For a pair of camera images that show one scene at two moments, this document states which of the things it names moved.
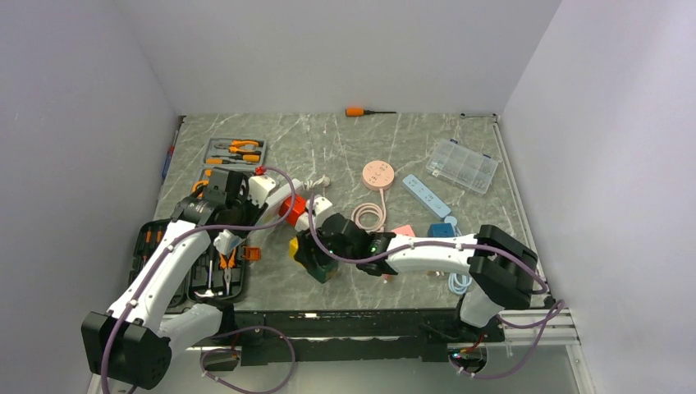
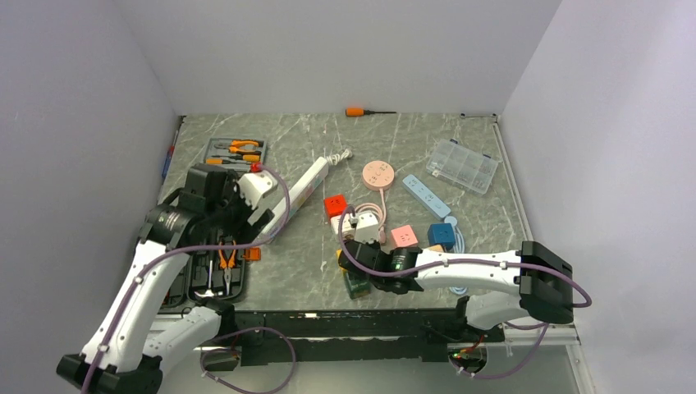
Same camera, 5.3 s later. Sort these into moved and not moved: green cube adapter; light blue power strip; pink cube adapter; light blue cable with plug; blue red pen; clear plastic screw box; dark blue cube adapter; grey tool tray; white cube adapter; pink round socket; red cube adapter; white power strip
Moved: green cube adapter; white cube adapter; red cube adapter; white power strip
Not moved: clear plastic screw box; pink cube adapter; blue red pen; dark blue cube adapter; light blue cable with plug; light blue power strip; pink round socket; grey tool tray
